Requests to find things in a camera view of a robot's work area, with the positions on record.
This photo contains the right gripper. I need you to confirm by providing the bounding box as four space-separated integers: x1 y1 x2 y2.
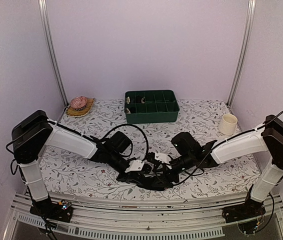
151 152 195 188

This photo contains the black white-banded underwear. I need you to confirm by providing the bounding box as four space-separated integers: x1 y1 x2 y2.
132 174 174 192

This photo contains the green divided storage box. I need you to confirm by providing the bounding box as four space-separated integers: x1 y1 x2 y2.
124 89 180 124

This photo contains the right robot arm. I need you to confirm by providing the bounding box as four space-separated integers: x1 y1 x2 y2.
152 115 283 218

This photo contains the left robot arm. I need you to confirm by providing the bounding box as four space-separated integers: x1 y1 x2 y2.
5 110 150 217

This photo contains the cream cup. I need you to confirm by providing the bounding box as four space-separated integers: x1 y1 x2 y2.
218 113 238 136

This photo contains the pink patterned ball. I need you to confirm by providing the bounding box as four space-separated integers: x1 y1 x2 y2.
70 96 88 111

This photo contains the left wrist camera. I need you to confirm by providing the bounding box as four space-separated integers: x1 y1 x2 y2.
125 159 145 173

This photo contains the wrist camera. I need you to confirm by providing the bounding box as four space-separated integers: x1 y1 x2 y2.
125 159 145 173
154 152 171 165

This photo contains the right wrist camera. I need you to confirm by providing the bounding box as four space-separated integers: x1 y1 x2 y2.
154 152 171 165

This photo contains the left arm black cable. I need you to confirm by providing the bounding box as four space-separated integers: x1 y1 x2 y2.
101 123 150 161

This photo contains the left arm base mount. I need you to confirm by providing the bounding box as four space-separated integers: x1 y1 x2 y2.
29 198 74 223

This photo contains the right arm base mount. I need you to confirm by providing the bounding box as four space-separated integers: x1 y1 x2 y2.
222 199 266 223

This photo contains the front aluminium rail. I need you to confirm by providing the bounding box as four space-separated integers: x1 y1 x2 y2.
6 192 283 238

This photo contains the right aluminium frame post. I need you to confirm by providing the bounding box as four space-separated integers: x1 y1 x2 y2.
226 0 256 109

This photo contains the aluminium frame post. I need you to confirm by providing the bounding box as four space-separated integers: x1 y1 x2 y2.
226 0 256 109
38 0 69 107

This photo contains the left aluminium frame post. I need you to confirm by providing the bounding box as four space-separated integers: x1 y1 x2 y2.
38 0 69 107

